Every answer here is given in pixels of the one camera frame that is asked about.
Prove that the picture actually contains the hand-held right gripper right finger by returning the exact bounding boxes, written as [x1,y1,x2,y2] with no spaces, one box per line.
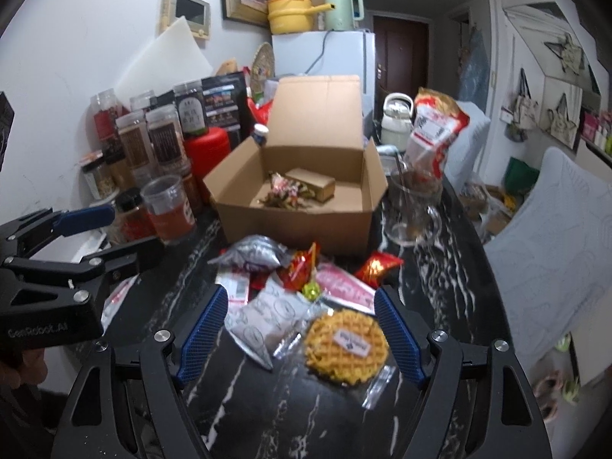
[374,286,546,459]

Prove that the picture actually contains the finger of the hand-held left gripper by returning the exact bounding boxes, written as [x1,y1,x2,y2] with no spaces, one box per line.
[0,203,117,260]
[2,238,166,293]

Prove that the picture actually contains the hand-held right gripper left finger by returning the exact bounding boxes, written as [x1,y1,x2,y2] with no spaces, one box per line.
[62,285,229,459]

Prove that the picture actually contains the red and white packet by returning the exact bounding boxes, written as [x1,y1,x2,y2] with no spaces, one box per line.
[215,269,252,308]

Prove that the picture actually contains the round waffle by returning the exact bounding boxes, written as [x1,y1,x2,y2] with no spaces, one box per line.
[272,308,399,410]

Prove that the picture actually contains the silver foil snack packet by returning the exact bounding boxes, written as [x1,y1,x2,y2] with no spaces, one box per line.
[208,234,290,269]

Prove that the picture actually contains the red patterned snack packet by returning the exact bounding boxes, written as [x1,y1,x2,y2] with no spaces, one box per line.
[276,243,319,293]

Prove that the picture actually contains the person's left hand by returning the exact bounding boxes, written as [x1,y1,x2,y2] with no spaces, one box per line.
[0,347,47,386]

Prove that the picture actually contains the white paper sheets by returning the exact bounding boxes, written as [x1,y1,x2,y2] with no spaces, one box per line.
[71,230,112,264]

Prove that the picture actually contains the clear plastic wrapper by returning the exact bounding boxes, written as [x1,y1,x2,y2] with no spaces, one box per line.
[99,275,140,327]

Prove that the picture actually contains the white packet with circle print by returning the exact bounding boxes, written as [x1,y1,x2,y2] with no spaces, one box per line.
[225,277,313,370]

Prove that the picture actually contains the pink and white flat packet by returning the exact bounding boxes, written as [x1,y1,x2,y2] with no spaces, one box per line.
[314,262,377,315]

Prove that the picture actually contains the small red snack packet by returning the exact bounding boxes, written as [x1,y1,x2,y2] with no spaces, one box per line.
[355,251,405,288]

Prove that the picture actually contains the group of clear plastic jars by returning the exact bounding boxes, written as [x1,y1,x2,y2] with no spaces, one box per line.
[79,79,208,246]

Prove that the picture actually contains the red round container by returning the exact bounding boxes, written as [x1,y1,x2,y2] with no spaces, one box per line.
[184,126,231,202]

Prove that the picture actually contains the glass pitcher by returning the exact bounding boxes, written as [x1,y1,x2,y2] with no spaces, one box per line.
[384,157,443,248]

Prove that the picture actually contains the bundle of wrapped candies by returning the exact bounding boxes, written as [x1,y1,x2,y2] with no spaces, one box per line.
[257,172,313,210]

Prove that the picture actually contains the pair of slippers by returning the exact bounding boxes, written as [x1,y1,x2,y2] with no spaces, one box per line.
[532,372,582,422]

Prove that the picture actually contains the small brown carton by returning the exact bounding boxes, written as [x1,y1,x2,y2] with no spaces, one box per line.
[284,167,336,202]

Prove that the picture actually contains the white cutting board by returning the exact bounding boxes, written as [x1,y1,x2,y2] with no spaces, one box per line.
[115,16,215,102]

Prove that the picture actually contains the black coffee bag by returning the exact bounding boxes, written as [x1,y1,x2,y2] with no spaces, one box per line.
[200,72,250,131]

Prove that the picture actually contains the red plastic bag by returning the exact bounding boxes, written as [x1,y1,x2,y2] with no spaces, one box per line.
[246,98,276,131]

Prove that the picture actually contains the green bag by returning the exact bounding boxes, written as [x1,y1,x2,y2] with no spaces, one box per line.
[506,156,540,198]

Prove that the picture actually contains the large red and white bag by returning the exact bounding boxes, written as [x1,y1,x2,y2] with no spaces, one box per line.
[405,87,466,179]

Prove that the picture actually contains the hanging canvas tote bag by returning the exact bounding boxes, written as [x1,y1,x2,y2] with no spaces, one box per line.
[506,69,541,143]

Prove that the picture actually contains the hanging blue bag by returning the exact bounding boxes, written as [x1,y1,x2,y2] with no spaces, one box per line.
[458,28,491,102]

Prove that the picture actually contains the dark brown door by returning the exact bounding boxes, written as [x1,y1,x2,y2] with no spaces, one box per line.
[372,15,430,102]

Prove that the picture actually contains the yellow enamel pot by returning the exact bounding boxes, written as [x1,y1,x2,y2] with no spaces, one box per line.
[266,0,336,36]

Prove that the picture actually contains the white refrigerator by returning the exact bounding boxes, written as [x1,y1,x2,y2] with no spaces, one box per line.
[271,29,376,121]

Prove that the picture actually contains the pale green electric kettle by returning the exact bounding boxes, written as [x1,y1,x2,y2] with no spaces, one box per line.
[322,0,365,32]

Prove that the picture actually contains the beige wall intercom panel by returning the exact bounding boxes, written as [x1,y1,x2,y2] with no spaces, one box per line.
[160,0,212,42]

